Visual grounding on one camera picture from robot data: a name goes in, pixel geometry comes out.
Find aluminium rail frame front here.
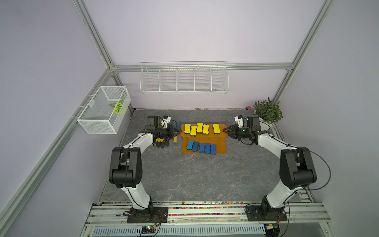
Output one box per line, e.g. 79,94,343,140
84,202,331,227

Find white mesh wall basket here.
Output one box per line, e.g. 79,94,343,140
77,86,131,134

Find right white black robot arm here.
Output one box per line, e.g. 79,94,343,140
223,116,317,212

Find yellow eraser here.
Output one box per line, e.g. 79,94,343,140
202,124,210,135
196,123,203,133
190,125,197,136
212,123,221,134
184,123,191,134

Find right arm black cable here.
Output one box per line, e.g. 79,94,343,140
260,121,332,208

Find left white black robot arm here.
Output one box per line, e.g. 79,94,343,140
109,116,182,211

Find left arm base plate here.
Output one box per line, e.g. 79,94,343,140
127,207,169,224

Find orange wooden two-tier shelf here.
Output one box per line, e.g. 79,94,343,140
180,124,228,154

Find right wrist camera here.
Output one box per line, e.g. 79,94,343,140
235,115,246,127

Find white wire wall shelf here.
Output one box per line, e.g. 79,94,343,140
139,61,229,94

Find yellow black garden gloves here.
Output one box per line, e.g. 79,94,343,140
155,137,169,148

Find potted green plant white pot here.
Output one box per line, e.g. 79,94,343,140
254,97,283,130

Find white vented cable duct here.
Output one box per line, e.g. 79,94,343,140
88,224,266,237

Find blue eraser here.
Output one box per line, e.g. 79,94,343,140
187,140,195,151
204,143,211,154
199,143,206,153
192,141,199,153
210,144,217,155

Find green item in basket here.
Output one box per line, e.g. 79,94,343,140
110,99,124,114

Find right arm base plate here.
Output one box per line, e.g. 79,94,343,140
244,204,288,222

